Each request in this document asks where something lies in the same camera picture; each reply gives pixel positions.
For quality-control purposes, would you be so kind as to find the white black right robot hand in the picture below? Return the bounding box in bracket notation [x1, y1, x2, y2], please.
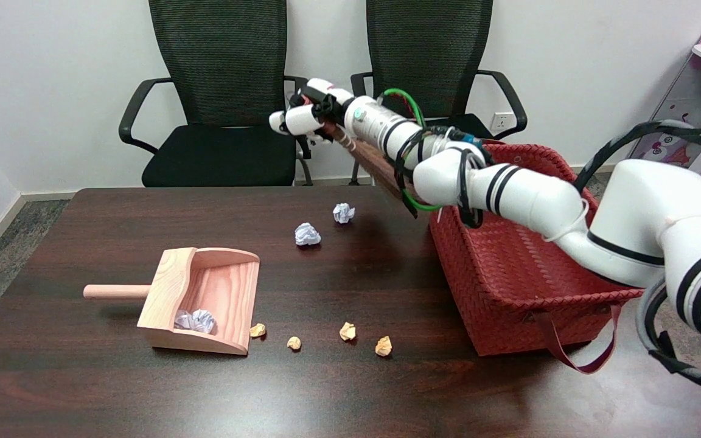
[268, 78, 357, 147]

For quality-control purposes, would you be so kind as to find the wooden dustpan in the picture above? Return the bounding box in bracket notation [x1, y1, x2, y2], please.
[83, 246, 261, 356]

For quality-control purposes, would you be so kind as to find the owl print side panel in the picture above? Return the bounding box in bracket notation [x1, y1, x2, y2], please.
[627, 0, 701, 174]

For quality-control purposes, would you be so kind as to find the brown straw hand broom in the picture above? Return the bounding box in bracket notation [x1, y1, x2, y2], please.
[325, 122, 424, 207]

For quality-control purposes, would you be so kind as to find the black mesh office chair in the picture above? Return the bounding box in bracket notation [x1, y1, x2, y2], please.
[349, 0, 528, 186]
[118, 0, 313, 188]

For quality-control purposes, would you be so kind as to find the red woven basket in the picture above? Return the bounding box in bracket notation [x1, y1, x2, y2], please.
[428, 141, 646, 375]

